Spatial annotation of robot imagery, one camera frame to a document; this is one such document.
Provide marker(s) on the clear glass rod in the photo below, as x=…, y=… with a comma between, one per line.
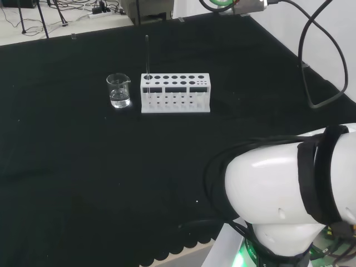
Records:
x=147, y=58

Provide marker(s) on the white test tube rack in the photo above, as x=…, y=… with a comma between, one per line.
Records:
x=173, y=107

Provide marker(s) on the small clear glass beaker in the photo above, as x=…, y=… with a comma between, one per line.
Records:
x=119, y=97

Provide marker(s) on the black bench cloth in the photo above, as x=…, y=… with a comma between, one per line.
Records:
x=83, y=155

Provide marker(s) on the grey equipment case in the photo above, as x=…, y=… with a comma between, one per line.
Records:
x=147, y=11

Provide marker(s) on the white power strip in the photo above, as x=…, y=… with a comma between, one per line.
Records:
x=100, y=14

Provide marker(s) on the black tripod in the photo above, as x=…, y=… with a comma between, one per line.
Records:
x=41, y=19

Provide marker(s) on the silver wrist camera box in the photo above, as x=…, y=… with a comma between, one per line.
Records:
x=249, y=6

